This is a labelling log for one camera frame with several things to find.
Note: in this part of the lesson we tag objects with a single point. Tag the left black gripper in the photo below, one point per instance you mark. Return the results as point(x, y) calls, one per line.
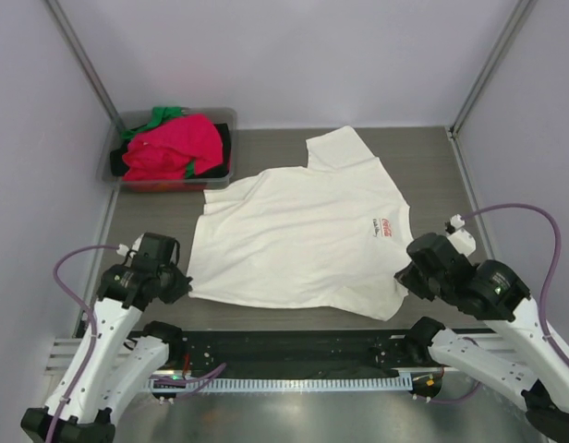
point(181, 286)

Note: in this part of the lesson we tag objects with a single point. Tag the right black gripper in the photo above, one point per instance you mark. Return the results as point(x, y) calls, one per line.
point(407, 275)

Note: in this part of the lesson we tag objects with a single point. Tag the white t shirt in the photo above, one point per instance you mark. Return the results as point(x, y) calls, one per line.
point(331, 233)

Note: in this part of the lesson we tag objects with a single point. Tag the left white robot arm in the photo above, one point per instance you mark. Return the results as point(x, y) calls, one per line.
point(96, 389)

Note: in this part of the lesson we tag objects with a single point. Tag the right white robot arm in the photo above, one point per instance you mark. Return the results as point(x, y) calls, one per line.
point(537, 382)

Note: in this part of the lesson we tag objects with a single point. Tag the orange t shirt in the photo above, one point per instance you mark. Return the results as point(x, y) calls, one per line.
point(161, 187)

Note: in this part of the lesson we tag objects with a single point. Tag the pink t shirt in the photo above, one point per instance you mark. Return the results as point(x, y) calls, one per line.
point(164, 153)

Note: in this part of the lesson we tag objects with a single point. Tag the clear plastic storage bin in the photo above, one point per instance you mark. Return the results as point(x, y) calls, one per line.
point(138, 118)

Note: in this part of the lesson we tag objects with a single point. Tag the green t shirt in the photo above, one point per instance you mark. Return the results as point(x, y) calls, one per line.
point(159, 116)

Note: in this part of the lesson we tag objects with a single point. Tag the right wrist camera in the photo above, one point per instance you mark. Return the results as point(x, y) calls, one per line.
point(457, 234)

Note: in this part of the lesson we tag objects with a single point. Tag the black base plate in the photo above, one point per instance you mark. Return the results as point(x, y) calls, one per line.
point(300, 353)

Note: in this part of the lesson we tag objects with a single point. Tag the aluminium rail frame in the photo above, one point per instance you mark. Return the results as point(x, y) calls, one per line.
point(63, 351)

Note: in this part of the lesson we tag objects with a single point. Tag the white slotted cable duct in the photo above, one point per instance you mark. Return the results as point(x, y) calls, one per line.
point(244, 386)

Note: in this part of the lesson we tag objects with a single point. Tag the left aluminium post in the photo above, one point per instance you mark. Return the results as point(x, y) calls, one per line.
point(74, 45)

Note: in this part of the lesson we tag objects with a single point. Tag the aluminium post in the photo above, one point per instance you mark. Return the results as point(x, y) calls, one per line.
point(499, 50)
point(74, 45)

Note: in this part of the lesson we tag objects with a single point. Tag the right aluminium post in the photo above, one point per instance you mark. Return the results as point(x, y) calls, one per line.
point(499, 50)

